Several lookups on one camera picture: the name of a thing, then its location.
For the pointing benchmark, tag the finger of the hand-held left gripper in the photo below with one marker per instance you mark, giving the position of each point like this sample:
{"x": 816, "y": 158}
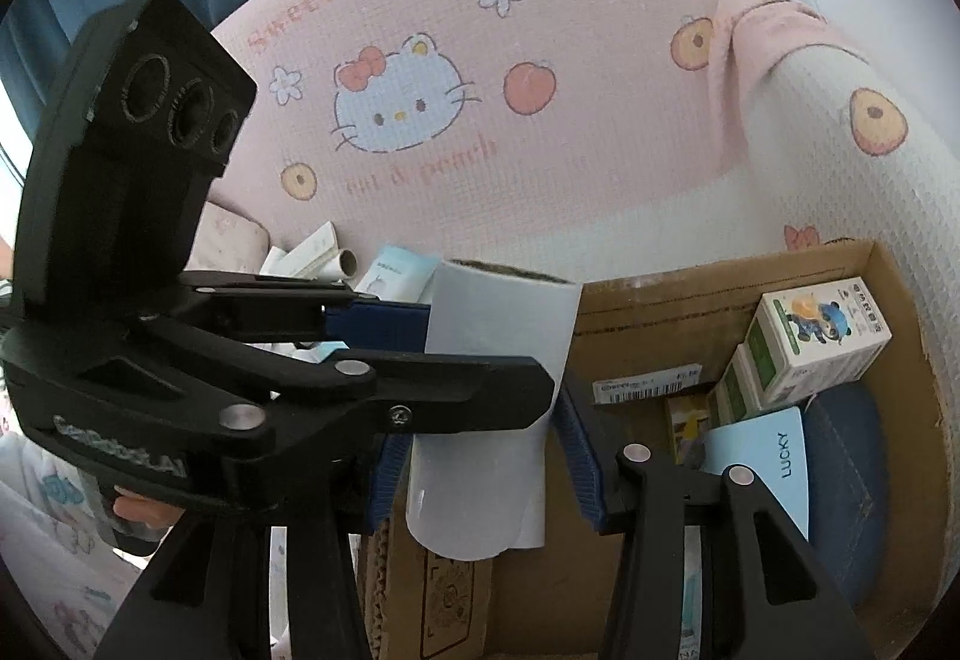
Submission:
{"x": 375, "y": 326}
{"x": 465, "y": 394}

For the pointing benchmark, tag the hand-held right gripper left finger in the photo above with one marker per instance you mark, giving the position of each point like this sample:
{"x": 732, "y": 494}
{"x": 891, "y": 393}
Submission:
{"x": 390, "y": 480}

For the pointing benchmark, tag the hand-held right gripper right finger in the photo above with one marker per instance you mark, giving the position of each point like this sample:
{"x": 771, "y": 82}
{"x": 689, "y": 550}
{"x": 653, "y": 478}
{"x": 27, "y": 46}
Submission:
{"x": 589, "y": 480}

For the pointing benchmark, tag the pile of paper tubes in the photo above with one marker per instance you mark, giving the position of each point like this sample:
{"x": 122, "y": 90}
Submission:
{"x": 346, "y": 262}

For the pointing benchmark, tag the white cardboard roll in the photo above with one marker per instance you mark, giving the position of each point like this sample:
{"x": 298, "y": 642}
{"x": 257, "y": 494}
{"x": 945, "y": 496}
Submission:
{"x": 495, "y": 315}

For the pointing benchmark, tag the brown cardboard box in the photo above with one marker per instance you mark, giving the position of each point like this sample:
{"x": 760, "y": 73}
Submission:
{"x": 645, "y": 330}

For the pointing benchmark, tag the person's left hand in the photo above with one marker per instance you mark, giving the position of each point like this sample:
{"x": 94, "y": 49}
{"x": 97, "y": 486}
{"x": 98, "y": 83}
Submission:
{"x": 142, "y": 510}

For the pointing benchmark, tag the blue wet wipes packet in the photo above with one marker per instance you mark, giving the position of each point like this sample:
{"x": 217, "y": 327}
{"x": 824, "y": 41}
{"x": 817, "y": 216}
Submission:
{"x": 397, "y": 274}

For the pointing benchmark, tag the small yellow printed box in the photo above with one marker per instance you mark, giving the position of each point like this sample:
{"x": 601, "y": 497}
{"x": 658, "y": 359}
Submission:
{"x": 686, "y": 424}

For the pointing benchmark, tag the green white small box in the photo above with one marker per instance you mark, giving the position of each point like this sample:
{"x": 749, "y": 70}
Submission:
{"x": 718, "y": 405}
{"x": 742, "y": 382}

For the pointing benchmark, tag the light blue case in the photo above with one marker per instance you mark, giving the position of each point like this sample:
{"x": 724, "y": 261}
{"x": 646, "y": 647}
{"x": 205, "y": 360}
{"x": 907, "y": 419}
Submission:
{"x": 765, "y": 472}

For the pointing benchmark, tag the green white cartoon printed box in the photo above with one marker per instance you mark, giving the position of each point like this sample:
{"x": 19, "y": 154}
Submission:
{"x": 817, "y": 337}

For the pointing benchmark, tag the white cartoon printed cloth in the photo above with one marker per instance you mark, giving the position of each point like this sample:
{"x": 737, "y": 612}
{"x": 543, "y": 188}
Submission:
{"x": 52, "y": 540}

